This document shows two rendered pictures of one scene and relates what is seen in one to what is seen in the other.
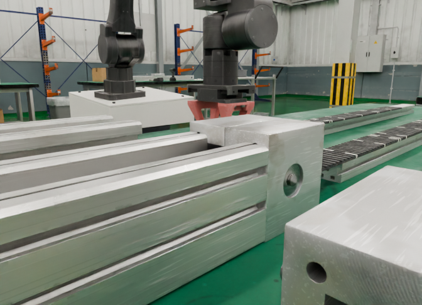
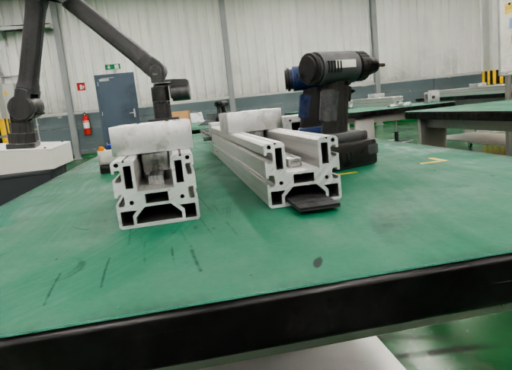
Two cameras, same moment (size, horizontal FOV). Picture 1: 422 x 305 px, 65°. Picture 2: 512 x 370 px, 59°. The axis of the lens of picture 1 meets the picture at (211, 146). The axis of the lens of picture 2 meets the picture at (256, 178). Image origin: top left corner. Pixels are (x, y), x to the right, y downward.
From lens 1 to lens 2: 1.20 m
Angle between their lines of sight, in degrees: 55
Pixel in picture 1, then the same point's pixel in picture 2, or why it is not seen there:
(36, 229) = not seen: hidden behind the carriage
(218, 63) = (168, 107)
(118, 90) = (31, 140)
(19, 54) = not seen: outside the picture
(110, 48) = (32, 106)
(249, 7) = (185, 83)
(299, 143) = not seen: hidden behind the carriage
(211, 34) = (162, 94)
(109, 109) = (51, 151)
